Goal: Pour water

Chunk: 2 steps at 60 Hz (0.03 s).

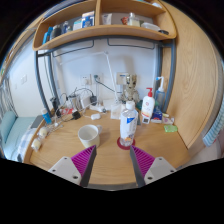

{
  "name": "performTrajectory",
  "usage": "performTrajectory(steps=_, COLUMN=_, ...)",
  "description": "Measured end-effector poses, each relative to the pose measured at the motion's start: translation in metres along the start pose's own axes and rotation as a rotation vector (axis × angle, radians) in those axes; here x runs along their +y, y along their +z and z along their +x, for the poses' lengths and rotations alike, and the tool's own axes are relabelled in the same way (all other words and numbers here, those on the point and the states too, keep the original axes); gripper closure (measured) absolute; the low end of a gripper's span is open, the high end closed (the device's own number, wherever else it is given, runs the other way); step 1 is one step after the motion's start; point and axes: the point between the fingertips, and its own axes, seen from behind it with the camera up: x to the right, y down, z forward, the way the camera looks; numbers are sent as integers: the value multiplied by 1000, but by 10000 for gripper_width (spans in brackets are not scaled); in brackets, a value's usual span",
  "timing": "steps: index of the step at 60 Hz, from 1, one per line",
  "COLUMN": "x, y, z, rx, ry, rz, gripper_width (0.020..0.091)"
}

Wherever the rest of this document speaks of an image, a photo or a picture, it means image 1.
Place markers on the wooden shelf unit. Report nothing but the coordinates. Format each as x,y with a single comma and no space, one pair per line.
100,31

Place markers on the bed with teal bedding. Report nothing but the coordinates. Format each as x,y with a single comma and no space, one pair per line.
15,133

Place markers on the flat round red coaster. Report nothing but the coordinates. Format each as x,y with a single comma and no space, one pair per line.
119,145

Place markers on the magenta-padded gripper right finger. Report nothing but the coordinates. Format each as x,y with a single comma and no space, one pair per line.
160,168

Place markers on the white wall-mounted box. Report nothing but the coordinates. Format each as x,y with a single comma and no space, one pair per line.
120,78

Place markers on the white earbuds case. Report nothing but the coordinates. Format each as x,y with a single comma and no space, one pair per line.
95,116

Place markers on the blue striped cloth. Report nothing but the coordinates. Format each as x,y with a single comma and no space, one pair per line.
215,125

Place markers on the small green packet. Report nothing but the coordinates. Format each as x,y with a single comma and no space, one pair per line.
170,128

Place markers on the white power adapter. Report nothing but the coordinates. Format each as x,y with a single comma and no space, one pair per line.
85,102

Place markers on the dark grey tablet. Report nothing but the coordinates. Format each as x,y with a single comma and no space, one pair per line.
36,121

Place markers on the clear plastic drink bottle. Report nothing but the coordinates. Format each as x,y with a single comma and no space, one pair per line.
128,126

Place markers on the white wall outlet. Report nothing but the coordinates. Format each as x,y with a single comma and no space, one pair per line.
97,78
85,79

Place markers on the small black adapter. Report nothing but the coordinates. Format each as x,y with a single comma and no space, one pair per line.
76,115

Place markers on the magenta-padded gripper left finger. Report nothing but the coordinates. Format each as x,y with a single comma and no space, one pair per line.
66,168

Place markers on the black plugged-in charger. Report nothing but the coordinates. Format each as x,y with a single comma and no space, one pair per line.
93,100

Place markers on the plastic-wrapped bun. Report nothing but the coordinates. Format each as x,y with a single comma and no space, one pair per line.
36,144
43,132

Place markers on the white desk lamp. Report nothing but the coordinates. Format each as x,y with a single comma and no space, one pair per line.
111,75

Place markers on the grey metal frame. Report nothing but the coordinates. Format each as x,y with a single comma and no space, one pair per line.
172,76

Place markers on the blue white-capped can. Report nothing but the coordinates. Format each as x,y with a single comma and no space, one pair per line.
46,116

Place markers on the small blue box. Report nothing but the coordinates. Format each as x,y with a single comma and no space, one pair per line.
157,115

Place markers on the brown tree figurine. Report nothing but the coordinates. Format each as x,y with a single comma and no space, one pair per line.
131,88

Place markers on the white wall switch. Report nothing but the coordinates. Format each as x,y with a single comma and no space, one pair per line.
23,79

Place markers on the black electric shaver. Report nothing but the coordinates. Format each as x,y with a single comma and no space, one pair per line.
54,105

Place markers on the white red-pump lotion bottle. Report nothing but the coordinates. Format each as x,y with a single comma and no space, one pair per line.
148,106

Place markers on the white power strip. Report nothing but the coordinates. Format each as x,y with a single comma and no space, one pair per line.
97,108

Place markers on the cream white mug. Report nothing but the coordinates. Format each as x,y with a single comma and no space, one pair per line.
88,138

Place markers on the clear spray bottle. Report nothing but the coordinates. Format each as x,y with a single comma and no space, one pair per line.
160,96

